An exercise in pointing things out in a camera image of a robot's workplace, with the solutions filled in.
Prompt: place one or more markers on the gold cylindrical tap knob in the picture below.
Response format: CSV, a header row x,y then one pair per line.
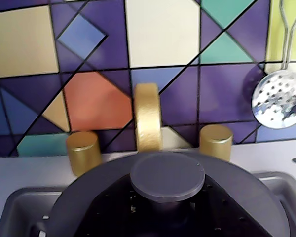
x,y
215,143
84,155

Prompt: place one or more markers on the metal perforated skimmer spoon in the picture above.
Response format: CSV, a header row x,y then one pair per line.
x,y
278,98

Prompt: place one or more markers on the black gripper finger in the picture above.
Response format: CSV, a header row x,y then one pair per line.
x,y
108,209
227,212

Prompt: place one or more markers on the gray round lid with knob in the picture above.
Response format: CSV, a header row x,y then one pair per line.
x,y
167,172

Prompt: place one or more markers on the gray toy sink basin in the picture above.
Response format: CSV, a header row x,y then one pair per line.
x,y
27,205

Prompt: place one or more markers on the gold toy faucet spout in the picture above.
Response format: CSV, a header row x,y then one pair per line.
x,y
148,118

